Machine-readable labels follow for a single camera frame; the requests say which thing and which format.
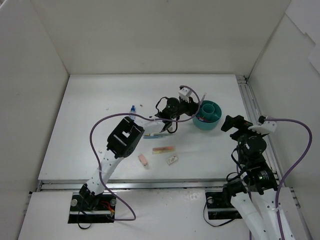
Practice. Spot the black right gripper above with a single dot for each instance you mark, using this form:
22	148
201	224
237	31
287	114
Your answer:
236	122

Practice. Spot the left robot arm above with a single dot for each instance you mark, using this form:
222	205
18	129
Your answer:
123	140

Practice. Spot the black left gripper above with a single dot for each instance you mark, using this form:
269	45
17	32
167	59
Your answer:
194	107

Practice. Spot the blue green flat ruler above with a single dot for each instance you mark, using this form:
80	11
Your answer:
156	135

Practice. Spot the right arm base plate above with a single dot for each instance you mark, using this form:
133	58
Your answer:
218	204

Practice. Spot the small clear blue bottle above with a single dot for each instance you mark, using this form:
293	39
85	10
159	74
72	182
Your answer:
132	112

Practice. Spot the pink eraser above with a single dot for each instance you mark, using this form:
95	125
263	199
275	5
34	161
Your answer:
143	160

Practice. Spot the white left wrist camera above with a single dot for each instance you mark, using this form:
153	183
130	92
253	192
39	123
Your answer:
184	94

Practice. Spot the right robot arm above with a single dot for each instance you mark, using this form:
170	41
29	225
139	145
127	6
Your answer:
254	192

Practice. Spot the orange yellow highlighter pack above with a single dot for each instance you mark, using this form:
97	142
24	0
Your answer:
161	150

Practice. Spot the red gel pen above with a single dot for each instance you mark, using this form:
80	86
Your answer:
203	119

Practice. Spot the aluminium frame rail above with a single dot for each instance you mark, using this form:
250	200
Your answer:
253	114

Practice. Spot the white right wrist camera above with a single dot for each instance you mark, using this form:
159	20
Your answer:
264	126

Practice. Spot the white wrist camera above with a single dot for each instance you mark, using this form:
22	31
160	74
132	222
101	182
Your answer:
264	126
184	94

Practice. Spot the teal round desk organizer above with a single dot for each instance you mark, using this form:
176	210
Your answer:
210	110

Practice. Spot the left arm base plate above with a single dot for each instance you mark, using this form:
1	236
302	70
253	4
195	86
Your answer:
102	212

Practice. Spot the white patterned eraser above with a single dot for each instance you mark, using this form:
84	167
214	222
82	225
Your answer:
172	159

